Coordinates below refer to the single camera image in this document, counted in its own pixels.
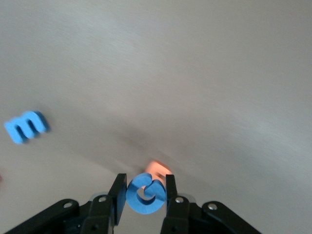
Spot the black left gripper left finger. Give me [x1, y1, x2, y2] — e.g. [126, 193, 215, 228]
[81, 173, 127, 234]

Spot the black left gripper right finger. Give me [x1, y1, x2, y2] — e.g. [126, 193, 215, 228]
[159, 174, 191, 234]

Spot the blue letter G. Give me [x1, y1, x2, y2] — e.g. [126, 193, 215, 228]
[126, 173, 168, 215]

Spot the orange letter E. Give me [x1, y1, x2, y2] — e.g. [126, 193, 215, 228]
[143, 159, 173, 183]

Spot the blue letter M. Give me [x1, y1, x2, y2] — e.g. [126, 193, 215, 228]
[3, 111, 51, 145]

